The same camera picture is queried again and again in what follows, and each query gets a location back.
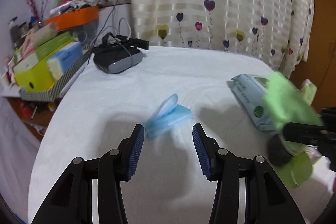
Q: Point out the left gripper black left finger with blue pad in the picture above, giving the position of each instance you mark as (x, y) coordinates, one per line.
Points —
(70, 199)

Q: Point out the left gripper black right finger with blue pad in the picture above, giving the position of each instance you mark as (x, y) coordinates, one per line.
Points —
(267, 198)

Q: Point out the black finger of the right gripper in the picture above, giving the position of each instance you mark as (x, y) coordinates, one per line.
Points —
(277, 153)
(304, 133)

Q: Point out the green cloth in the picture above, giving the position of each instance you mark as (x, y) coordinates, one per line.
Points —
(285, 104)

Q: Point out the light blue face mask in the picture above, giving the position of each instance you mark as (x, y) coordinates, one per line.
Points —
(167, 117)

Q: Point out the lime green box lid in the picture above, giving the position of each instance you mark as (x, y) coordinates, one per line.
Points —
(296, 171)

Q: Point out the green white fluffy towel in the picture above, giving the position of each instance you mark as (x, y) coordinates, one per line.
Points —
(308, 91)

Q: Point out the brown wooden wardrobe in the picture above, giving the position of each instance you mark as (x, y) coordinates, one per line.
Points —
(320, 64)

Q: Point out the blue wet wipes pack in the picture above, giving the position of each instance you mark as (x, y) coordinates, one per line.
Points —
(250, 91)

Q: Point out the wooden side table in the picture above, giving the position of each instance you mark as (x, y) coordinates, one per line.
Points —
(36, 116)

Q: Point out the striped tray box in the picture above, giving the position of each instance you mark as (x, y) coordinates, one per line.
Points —
(57, 88)

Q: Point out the blue tissue pack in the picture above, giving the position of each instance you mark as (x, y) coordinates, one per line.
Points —
(63, 59)

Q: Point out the heart patterned curtain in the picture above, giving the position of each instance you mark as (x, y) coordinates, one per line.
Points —
(275, 31)

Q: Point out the white green flat box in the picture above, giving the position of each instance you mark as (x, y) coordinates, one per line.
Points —
(42, 51)

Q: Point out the black grey VR headset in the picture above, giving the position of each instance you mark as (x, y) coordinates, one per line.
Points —
(118, 53)

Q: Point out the beige rolled cloth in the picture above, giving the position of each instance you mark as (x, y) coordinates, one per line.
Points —
(44, 34)

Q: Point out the orange round container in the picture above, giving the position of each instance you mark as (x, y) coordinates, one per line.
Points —
(74, 18)

